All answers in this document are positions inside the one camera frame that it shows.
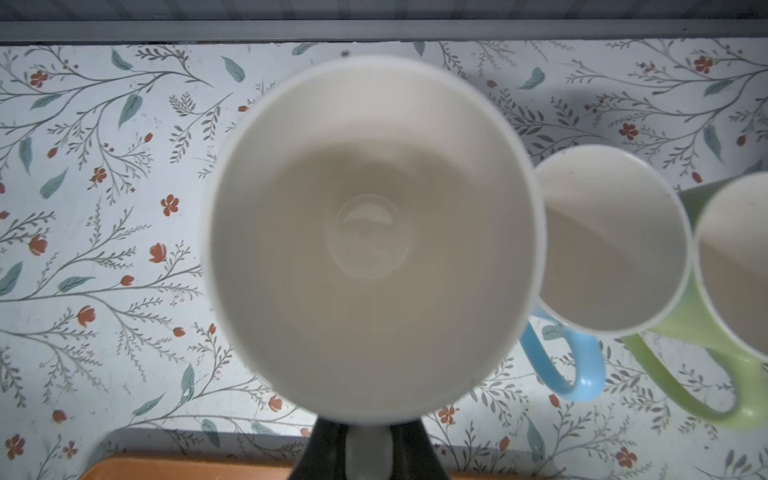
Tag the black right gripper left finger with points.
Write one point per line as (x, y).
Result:
(324, 457)

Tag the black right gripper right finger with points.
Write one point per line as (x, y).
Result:
(413, 454)

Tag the orange plastic tray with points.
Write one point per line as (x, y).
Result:
(147, 467)

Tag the white mug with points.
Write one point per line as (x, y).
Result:
(373, 244)

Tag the light blue mug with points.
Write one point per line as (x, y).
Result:
(618, 258)

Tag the light green mug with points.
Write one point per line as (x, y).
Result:
(724, 306)

